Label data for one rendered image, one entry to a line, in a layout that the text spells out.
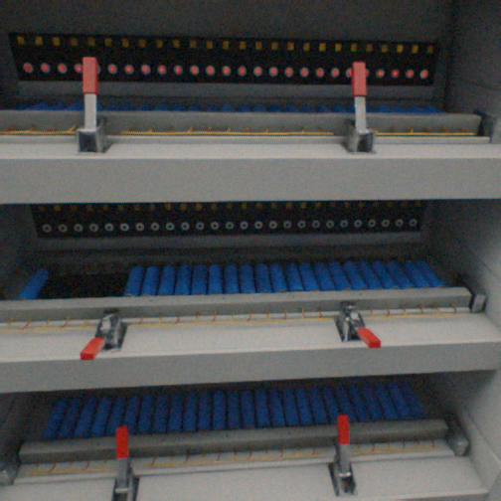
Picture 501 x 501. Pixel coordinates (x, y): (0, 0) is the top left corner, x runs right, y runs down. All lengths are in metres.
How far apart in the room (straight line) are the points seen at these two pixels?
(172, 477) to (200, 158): 0.39
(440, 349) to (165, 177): 0.35
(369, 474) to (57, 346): 0.41
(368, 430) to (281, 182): 0.36
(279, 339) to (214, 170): 0.20
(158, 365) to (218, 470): 0.18
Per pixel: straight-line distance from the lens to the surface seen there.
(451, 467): 0.65
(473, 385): 0.63
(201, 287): 0.52
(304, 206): 0.59
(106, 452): 0.62
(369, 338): 0.42
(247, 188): 0.43
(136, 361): 0.47
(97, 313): 0.51
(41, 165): 0.45
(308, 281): 0.54
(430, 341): 0.51
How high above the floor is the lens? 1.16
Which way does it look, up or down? 13 degrees down
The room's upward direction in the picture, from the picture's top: straight up
